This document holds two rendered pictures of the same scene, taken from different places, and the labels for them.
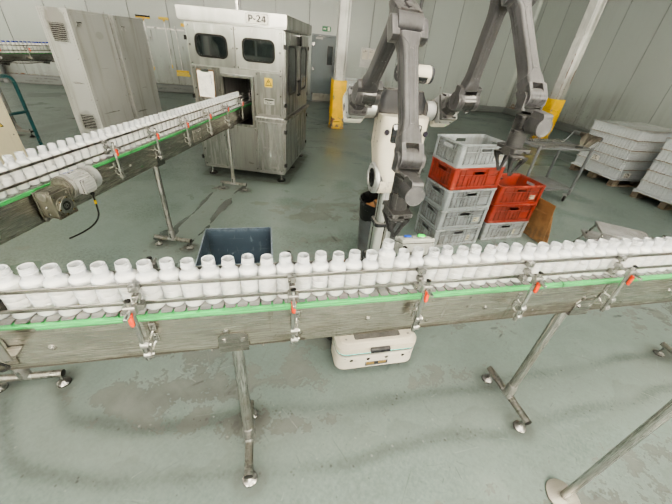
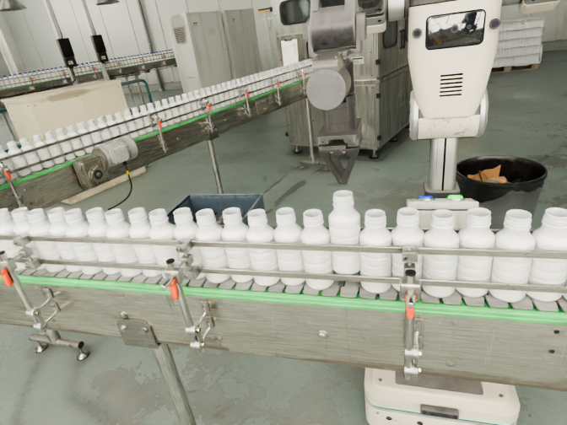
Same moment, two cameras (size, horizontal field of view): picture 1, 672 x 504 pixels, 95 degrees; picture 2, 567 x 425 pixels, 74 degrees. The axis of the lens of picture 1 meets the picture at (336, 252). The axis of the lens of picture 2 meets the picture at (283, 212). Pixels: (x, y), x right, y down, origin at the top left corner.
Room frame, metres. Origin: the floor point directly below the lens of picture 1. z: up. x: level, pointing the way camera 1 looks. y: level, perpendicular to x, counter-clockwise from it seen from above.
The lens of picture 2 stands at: (0.30, -0.44, 1.49)
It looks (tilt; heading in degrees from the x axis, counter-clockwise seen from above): 26 degrees down; 33
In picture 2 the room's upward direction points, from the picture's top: 8 degrees counter-clockwise
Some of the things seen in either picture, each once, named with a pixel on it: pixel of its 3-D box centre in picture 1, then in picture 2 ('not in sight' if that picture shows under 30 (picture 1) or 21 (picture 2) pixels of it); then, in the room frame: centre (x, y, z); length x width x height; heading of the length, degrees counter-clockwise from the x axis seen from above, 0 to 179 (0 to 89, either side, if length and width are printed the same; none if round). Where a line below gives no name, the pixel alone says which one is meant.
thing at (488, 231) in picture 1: (493, 222); not in sight; (3.47, -1.89, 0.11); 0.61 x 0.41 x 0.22; 108
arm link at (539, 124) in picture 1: (536, 114); not in sight; (1.12, -0.60, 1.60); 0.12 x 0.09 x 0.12; 15
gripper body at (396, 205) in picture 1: (398, 201); (339, 115); (0.90, -0.18, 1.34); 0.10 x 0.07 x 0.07; 15
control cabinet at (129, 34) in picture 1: (130, 76); (238, 65); (6.54, 4.25, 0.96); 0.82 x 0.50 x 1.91; 177
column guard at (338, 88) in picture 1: (337, 104); not in sight; (8.62, 0.35, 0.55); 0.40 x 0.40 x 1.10; 15
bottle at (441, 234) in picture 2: (428, 267); (440, 253); (0.94, -0.35, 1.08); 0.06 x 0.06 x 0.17
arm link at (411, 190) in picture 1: (411, 178); (333, 60); (0.86, -0.19, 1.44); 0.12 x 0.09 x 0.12; 14
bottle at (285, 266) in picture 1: (285, 275); (190, 243); (0.81, 0.16, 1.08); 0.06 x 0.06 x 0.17
